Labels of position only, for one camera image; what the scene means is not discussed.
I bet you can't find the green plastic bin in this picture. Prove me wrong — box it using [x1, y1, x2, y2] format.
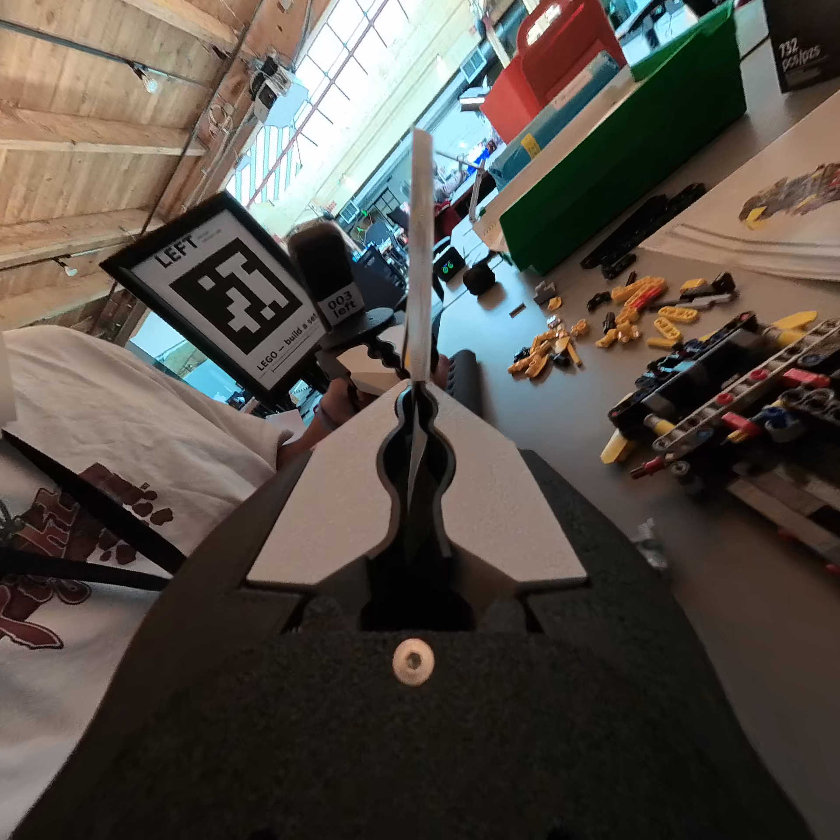
[497, 0, 750, 277]

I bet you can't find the dark ribbed lego panel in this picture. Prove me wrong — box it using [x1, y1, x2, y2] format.
[578, 181, 710, 281]

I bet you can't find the yellow printed paper sheet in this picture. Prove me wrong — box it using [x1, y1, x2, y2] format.
[402, 126, 439, 527]

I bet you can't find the lego instruction booklet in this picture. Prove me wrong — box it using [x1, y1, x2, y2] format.
[638, 159, 840, 284]

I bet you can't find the person's left hand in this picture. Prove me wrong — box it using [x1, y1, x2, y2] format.
[317, 377, 363, 447]

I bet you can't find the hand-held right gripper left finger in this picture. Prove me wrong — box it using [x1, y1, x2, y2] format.
[244, 379, 417, 614]

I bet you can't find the red plastic carry case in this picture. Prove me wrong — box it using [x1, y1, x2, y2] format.
[478, 0, 629, 147]

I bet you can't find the lego car chassis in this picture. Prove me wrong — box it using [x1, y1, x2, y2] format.
[598, 310, 840, 586]

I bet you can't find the small grey plastic scrap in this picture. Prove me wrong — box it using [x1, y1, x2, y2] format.
[632, 517, 672, 570]

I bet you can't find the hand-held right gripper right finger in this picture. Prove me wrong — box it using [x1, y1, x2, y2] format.
[423, 382, 590, 616]

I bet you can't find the person in white shirt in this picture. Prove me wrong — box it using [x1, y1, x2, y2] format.
[0, 323, 298, 840]

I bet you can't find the black lanyard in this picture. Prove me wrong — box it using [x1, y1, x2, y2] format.
[0, 425, 193, 593]

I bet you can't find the black framed marker sign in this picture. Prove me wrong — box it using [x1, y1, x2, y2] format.
[98, 189, 330, 412]

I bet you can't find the person's left forearm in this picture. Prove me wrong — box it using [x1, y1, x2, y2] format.
[276, 420, 326, 470]

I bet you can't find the lego set box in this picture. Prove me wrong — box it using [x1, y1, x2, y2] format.
[762, 0, 840, 95]

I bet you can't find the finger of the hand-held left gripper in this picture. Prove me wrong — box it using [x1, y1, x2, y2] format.
[379, 323, 411, 368]
[335, 346, 403, 399]

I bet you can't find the ceiling projector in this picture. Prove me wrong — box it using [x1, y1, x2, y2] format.
[247, 54, 294, 123]

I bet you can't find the teal wrapped package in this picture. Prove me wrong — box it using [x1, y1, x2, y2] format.
[487, 51, 622, 193]

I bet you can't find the pile of yellow lego pieces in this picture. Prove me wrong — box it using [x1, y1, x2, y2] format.
[506, 271, 740, 383]

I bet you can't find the small black rounded device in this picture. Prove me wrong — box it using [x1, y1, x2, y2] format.
[461, 258, 499, 298]

